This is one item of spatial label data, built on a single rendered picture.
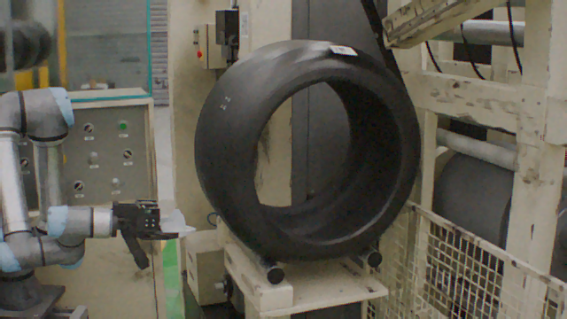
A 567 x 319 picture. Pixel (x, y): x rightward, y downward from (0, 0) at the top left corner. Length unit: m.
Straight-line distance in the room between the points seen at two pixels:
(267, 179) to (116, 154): 0.57
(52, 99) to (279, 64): 0.62
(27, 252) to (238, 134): 0.59
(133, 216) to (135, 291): 0.78
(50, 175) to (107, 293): 0.64
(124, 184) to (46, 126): 0.55
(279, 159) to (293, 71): 0.49
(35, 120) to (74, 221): 0.33
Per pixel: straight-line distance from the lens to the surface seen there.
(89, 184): 2.05
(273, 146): 1.73
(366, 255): 1.55
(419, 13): 1.60
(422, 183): 1.95
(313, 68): 1.33
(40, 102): 1.58
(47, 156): 1.64
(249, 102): 1.30
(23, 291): 1.79
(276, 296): 1.46
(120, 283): 2.13
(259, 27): 1.68
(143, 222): 1.39
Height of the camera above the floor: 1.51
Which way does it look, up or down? 14 degrees down
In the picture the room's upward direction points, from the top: straight up
